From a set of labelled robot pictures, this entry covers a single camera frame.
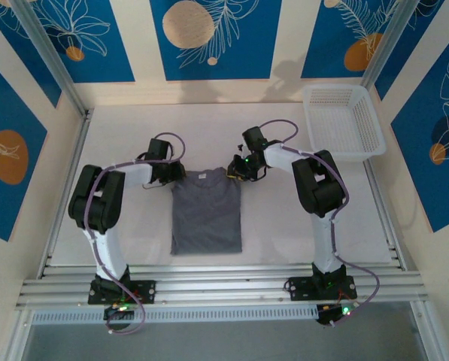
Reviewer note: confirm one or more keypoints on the aluminium right corner post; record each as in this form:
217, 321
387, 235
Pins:
386, 37

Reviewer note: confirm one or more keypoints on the aluminium corner post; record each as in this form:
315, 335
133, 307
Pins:
52, 56
386, 37

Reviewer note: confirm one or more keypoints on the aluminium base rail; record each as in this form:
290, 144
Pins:
228, 286

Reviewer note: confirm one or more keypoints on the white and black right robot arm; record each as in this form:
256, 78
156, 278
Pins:
323, 240

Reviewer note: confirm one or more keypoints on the black controller board green LED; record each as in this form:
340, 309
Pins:
120, 307
340, 311

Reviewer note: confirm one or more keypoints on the white plastic mesh basket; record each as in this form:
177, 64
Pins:
344, 124

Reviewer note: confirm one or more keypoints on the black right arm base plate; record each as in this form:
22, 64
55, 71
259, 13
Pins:
299, 289

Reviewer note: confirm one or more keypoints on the aluminium lower frame rail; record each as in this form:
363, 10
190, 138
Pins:
17, 338
421, 331

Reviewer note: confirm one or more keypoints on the aluminium left corner post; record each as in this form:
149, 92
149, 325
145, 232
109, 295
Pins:
52, 56

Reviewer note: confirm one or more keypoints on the grey t-shirt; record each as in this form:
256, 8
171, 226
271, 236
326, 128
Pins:
207, 214

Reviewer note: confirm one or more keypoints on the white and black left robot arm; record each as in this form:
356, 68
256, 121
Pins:
107, 248

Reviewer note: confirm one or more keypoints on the aluminium left side rail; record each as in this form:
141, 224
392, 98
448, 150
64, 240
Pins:
68, 180

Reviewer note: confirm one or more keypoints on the aluminium right side rail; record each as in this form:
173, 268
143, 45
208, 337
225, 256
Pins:
387, 225

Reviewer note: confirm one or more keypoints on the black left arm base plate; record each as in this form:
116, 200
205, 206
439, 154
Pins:
145, 291

